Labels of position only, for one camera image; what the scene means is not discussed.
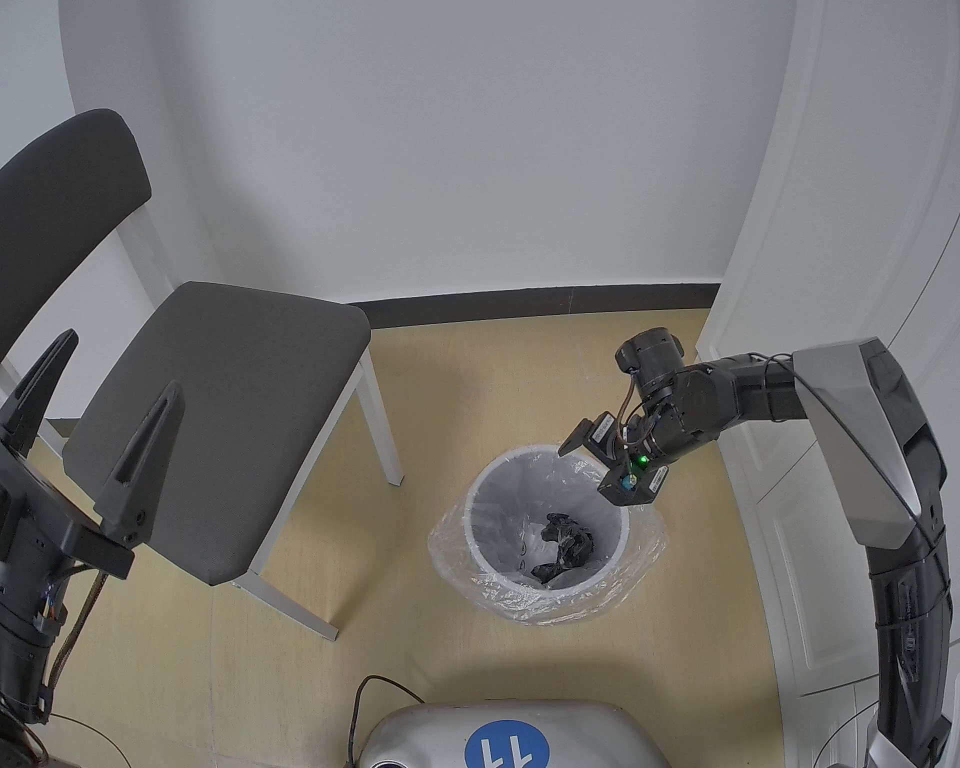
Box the clear plastic bag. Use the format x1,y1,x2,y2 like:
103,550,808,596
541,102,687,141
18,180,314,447
427,444,669,627

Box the white trash bin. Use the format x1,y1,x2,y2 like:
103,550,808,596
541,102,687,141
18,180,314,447
459,444,630,620

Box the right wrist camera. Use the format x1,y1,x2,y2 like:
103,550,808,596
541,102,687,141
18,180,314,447
597,459,671,508

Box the white panelled door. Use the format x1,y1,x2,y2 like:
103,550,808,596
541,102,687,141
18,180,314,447
690,0,960,699

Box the dark grey chair white legs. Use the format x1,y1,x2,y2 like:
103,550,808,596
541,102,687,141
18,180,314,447
0,108,406,642

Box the black cable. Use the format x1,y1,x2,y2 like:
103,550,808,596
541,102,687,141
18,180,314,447
346,675,429,768

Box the black plastic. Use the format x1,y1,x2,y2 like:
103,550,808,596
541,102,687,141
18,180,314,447
530,512,597,586

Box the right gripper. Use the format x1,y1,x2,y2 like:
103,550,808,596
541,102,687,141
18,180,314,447
558,405,707,471

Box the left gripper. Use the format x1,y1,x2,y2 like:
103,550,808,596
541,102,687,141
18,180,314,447
0,328,186,628

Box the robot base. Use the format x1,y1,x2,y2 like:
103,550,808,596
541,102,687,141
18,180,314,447
358,699,672,768

